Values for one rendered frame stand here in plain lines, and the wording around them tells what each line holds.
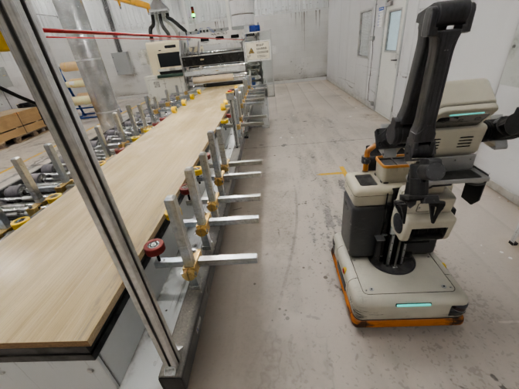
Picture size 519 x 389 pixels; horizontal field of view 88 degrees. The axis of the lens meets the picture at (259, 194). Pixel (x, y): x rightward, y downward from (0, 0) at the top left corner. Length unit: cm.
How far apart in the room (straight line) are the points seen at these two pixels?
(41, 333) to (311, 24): 1173
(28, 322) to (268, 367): 117
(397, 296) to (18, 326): 165
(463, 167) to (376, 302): 83
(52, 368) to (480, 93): 171
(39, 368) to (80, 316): 23
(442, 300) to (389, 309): 28
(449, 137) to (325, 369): 131
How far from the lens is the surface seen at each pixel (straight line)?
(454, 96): 125
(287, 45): 1193
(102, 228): 67
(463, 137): 136
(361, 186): 163
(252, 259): 113
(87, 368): 113
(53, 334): 106
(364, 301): 172
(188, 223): 138
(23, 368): 126
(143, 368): 120
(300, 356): 181
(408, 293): 181
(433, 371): 191
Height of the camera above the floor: 158
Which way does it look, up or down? 29 degrees down
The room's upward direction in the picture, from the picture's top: 6 degrees counter-clockwise
